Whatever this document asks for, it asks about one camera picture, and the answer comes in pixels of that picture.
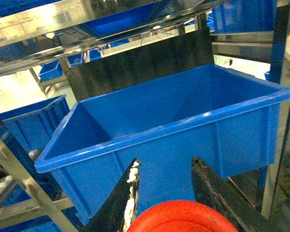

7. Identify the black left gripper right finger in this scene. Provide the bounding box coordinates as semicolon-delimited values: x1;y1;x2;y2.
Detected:
191;157;278;232

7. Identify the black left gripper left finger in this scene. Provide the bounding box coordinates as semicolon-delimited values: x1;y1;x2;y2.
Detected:
83;158;141;232

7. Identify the red push button switch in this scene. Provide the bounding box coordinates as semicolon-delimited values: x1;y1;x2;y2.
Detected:
128;200;238;232

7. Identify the blue target shelf bin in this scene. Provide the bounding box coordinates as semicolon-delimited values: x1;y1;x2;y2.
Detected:
35;64;290;224

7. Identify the neighbouring blue shelf bin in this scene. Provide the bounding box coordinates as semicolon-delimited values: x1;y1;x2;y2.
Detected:
0;94;70;152

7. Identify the black back panel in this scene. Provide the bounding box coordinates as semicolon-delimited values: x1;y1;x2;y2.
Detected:
67;29;214;101

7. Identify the upper steel shelf rail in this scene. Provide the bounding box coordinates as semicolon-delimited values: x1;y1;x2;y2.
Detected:
0;0;220;77

